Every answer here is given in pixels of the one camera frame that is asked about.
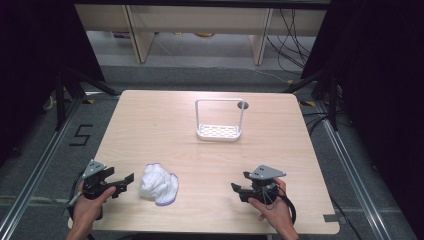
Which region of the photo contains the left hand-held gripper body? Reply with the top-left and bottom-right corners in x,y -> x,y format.
81,159 -> 118,201

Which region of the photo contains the white floor cable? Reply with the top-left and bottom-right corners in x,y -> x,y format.
248,67 -> 293,85

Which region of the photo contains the black curtain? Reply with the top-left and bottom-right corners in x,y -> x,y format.
0,0 -> 106,168
300,0 -> 424,239

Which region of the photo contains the left hand-held gripper black cable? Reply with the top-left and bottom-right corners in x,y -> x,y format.
63,170 -> 86,218

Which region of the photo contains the right hand-held gripper black cable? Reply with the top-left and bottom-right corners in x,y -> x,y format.
278,184 -> 298,225

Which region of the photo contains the person's left hand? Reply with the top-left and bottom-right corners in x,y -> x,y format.
71,186 -> 117,231

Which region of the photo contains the black floor cables bundle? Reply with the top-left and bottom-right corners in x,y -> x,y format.
265,8 -> 318,75

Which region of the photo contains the metal floor rail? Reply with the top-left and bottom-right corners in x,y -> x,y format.
314,99 -> 393,240
0,98 -> 83,240

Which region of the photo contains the person's right hand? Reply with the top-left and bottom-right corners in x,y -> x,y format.
247,177 -> 297,234

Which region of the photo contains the hand-held gripper black cable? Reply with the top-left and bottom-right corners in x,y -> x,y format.
278,184 -> 298,225
63,170 -> 86,218

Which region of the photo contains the black metal stand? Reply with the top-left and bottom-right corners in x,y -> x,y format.
54,67 -> 122,132
282,68 -> 340,132

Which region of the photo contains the white cloth with purple hem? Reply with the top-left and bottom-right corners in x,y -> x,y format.
139,162 -> 180,207

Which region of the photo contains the beige wooden desk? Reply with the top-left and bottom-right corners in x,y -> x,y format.
74,3 -> 328,66

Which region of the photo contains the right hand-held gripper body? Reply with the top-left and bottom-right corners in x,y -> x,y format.
247,164 -> 287,205

